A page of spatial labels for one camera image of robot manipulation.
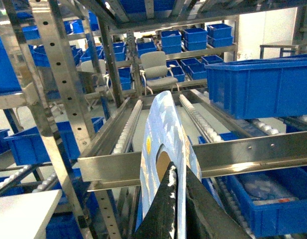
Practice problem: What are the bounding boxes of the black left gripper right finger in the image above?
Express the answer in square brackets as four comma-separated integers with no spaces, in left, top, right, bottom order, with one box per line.
[186,168,250,239]

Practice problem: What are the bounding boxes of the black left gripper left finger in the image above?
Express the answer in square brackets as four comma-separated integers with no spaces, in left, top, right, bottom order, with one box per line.
[133,162,177,239]

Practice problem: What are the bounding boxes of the flower gift bag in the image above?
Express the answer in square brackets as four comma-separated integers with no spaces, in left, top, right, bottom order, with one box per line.
[140,91,201,239]

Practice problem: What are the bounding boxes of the grey office chair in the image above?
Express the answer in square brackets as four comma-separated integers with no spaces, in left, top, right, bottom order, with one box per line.
[140,51,180,95]

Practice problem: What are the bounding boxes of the blue bin on roller rack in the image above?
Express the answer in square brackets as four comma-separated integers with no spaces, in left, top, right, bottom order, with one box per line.
[206,54,307,120]

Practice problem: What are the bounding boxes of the steel rack frame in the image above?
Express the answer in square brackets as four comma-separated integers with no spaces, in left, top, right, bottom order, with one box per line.
[0,0,307,239]

